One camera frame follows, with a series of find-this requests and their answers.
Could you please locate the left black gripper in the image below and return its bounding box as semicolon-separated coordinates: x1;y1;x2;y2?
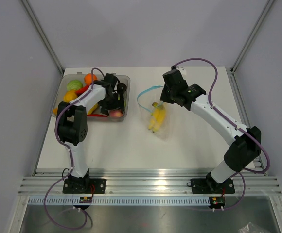
100;91;123;116

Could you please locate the yellow banana bunch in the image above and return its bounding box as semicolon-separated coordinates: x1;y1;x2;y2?
148;102;166;133

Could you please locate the clear zip top bag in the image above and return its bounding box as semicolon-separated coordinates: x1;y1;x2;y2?
137;85;172;141

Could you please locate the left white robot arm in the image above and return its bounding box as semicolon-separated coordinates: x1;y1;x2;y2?
55;73;127;194

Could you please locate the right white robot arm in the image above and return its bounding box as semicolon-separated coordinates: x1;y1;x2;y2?
160;69;261;193

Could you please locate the clear plastic food bin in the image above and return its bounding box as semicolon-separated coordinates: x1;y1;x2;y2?
51;73;130;122

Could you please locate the crumpled plastic bag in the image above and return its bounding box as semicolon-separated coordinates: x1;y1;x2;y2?
237;222;269;233

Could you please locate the pink peach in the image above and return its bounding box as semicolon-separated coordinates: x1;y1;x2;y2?
109;109;123;118

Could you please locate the dark avocado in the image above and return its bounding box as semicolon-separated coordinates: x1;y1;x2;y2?
117;83;127;93

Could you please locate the yellow bell pepper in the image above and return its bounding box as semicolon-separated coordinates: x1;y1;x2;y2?
87;104;99;115

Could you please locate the orange fruit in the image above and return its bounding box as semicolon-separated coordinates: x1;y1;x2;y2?
84;73;98;86

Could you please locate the red chili pepper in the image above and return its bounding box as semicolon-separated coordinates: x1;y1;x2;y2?
75;85;89;96

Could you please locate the green cabbage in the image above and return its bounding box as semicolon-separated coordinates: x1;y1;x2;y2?
67;80;83;91

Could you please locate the yellow lemon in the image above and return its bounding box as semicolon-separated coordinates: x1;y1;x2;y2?
63;90;78;102

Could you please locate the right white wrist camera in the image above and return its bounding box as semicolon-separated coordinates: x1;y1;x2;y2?
176;67;187;76

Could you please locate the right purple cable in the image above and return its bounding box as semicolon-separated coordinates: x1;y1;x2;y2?
171;57;271;211

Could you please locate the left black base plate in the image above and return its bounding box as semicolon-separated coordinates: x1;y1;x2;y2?
62;178;106;194

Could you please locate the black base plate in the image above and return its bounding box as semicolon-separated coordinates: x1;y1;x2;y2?
187;178;235;195
62;178;106;194

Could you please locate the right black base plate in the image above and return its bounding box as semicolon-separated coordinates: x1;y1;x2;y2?
187;178;235;195

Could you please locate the white slotted cable duct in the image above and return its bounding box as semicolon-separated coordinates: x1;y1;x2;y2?
28;196;210;206

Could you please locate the aluminium mounting rail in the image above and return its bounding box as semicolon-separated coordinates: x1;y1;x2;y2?
18;168;282;196

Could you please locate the left aluminium frame post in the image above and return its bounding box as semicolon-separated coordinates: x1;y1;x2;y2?
20;0;65;76

